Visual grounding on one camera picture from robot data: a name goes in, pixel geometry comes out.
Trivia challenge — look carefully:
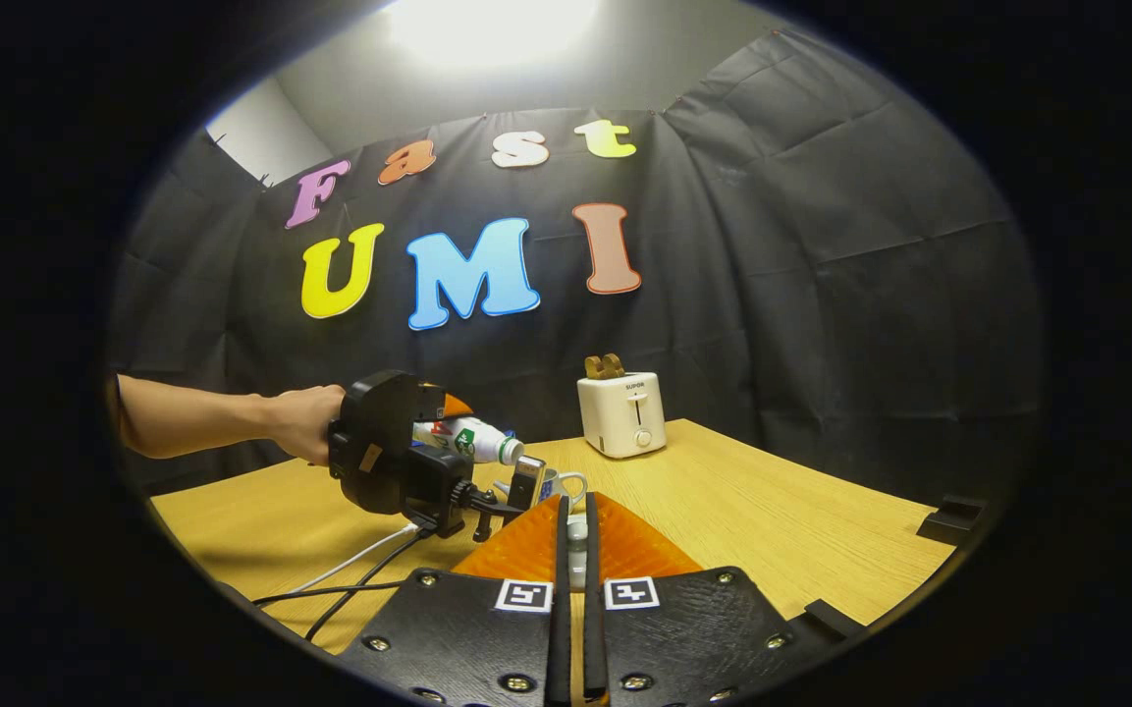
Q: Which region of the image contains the white blue teacup lid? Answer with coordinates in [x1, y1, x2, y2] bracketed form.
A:
[566, 513, 590, 590]

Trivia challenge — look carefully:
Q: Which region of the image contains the black plastic bracket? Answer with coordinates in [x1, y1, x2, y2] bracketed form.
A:
[917, 496, 987, 546]
[801, 599, 866, 641]

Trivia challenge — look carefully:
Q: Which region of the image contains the cream white toaster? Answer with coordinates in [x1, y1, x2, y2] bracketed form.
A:
[577, 371, 668, 460]

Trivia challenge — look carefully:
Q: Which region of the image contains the white cable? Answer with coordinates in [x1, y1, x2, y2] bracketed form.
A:
[291, 525, 421, 600]

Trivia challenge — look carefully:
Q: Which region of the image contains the black cable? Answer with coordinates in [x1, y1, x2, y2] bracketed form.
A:
[305, 530, 429, 641]
[251, 581, 404, 607]

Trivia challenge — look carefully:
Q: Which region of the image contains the white water bottle green label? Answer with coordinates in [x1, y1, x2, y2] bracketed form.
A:
[413, 416, 525, 466]

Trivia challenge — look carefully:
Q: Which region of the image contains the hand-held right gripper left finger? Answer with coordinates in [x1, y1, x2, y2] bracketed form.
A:
[340, 494, 571, 707]

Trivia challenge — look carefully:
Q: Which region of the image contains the black backdrop cloth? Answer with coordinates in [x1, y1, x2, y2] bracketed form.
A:
[106, 29, 1046, 502]

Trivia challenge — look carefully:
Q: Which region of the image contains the ceiling light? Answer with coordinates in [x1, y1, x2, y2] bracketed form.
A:
[384, 0, 606, 65]

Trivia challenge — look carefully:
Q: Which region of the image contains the white blue teacup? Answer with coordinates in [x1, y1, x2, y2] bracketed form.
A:
[495, 469, 588, 514]

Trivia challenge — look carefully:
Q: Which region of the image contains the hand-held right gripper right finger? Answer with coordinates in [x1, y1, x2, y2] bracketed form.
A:
[582, 491, 807, 707]

